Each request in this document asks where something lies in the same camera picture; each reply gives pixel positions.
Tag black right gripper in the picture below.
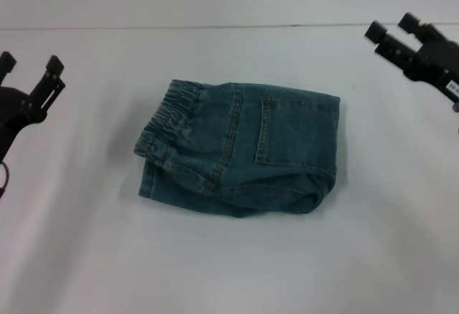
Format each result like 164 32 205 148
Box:
364 11 459 106

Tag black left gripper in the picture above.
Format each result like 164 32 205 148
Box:
0 51 67 165

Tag blue denim shorts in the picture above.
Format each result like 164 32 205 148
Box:
134 79 341 219

